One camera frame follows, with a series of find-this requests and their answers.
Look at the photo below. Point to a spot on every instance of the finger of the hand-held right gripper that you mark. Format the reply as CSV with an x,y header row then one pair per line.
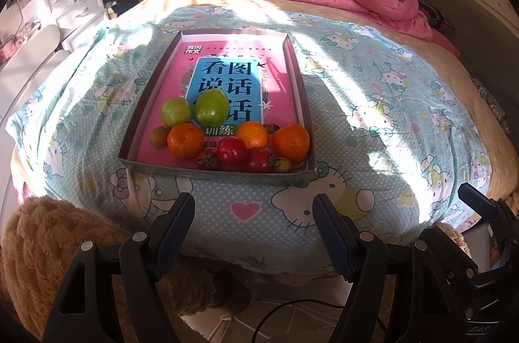
x,y
482,201
448,249

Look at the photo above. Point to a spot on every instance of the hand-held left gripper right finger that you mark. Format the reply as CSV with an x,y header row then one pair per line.
x,y
330,237

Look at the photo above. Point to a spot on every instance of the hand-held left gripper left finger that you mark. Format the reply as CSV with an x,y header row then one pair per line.
x,y
174,233

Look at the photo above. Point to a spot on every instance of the red tomato with stem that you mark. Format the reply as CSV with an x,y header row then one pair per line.
x,y
207,160

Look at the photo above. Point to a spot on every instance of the small yellow tomato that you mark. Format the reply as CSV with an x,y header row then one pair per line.
x,y
282,163

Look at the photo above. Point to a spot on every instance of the orange mandarin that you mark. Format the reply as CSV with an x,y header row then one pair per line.
x,y
252,135
184,140
290,142

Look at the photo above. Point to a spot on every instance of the small brown round fruit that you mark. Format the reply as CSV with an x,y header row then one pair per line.
x,y
158,136

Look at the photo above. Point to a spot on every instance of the green apple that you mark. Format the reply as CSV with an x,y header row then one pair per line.
x,y
211,107
176,111

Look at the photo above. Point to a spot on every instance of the shallow cardboard box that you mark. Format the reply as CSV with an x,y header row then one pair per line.
x,y
298,83

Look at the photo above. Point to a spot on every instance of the grey patterned cloth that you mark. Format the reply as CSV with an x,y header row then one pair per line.
x,y
494,99

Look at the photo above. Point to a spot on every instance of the white metal rack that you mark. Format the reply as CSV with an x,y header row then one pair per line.
x,y
239,322

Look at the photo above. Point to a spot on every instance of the brown fluffy blanket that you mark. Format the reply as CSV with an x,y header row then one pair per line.
x,y
52,237

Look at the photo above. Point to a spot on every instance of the cartoon cat print bedsheet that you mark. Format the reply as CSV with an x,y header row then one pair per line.
x,y
365,91

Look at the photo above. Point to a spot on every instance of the pink picture book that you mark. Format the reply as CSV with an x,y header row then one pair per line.
x,y
227,59

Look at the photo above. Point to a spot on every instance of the dark patterned pillow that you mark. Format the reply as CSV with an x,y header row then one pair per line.
x,y
436,16

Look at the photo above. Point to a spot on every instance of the grey padded headboard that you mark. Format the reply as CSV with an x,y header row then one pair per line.
x,y
466,10

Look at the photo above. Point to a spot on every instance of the white drawer cabinet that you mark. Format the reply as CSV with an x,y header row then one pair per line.
x,y
69,6

